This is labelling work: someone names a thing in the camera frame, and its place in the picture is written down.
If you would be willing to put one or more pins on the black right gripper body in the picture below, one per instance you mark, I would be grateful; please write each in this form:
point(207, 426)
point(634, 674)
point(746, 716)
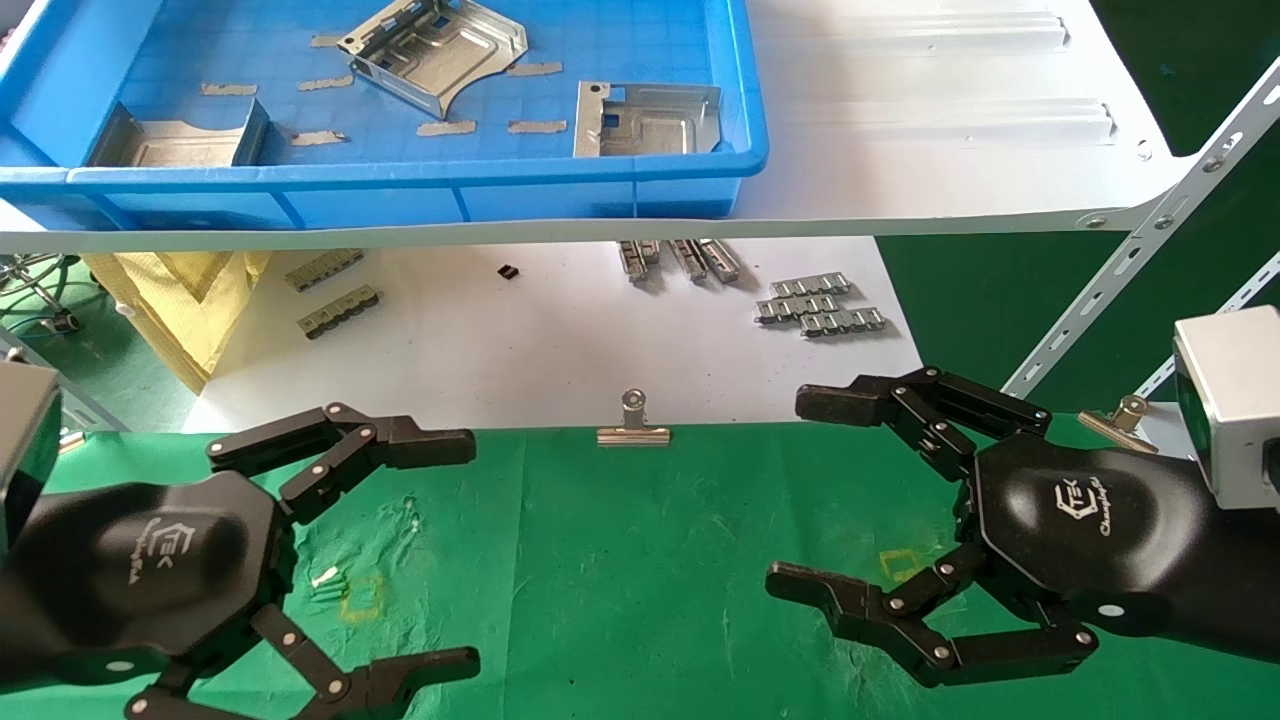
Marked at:
point(1090, 540)

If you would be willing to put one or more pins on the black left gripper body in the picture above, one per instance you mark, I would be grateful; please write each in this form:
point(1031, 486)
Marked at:
point(150, 570)

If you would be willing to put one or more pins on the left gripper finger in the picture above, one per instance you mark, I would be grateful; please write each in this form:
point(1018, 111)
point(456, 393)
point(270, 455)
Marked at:
point(410, 678)
point(420, 447)

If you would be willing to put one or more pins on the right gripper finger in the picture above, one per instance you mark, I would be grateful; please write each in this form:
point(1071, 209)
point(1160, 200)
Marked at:
point(850, 605)
point(845, 400)

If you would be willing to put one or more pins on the stamped sheet metal bracket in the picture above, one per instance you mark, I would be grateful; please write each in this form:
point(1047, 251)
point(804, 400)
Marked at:
point(655, 128)
point(440, 55)
point(175, 148)

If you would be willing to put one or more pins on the shiny silver metal strip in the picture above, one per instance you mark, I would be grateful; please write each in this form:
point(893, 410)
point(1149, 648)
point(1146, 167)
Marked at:
point(797, 308)
point(688, 260)
point(810, 285)
point(843, 322)
point(637, 260)
point(720, 260)

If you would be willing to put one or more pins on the silver binder clip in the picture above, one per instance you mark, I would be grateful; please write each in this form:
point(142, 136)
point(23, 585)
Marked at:
point(1115, 425)
point(633, 434)
point(72, 441)

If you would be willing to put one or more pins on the small white scrap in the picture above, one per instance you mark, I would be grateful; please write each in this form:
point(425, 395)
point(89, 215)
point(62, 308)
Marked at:
point(325, 578)

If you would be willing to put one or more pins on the dark grey metal strip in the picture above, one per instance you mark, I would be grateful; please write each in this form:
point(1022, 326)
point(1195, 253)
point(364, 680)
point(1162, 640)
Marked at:
point(323, 270)
point(340, 311)

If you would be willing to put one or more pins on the perforated grey shelf upright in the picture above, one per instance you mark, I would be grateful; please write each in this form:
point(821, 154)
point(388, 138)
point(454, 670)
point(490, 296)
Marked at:
point(1130, 260)
point(92, 413)

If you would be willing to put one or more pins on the green table cloth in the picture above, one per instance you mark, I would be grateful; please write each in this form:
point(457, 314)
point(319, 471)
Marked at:
point(640, 600)

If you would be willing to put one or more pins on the white metal shelf board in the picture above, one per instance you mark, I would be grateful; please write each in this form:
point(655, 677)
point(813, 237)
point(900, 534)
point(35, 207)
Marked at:
point(900, 170)

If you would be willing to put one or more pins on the blue plastic bin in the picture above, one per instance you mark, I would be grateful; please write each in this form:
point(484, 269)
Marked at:
point(400, 195)

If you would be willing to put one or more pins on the yellow mesh bag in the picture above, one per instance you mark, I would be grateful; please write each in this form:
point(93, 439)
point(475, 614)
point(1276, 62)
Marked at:
point(190, 310)

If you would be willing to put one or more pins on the beige tape piece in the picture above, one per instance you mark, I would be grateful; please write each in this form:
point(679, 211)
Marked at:
point(446, 128)
point(324, 41)
point(325, 83)
point(228, 89)
point(318, 138)
point(534, 69)
point(536, 126)

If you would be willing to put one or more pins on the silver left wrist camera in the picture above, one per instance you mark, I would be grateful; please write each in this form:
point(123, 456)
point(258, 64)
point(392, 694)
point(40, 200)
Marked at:
point(25, 420)

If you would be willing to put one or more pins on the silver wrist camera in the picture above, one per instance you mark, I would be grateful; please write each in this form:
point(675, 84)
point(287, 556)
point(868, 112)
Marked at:
point(1235, 390)
point(25, 420)

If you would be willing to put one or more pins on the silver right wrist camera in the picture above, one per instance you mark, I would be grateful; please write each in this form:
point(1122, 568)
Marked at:
point(1235, 390)

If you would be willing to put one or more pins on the thin perforated grey rail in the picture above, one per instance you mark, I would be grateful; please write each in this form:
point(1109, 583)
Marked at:
point(1220, 315)

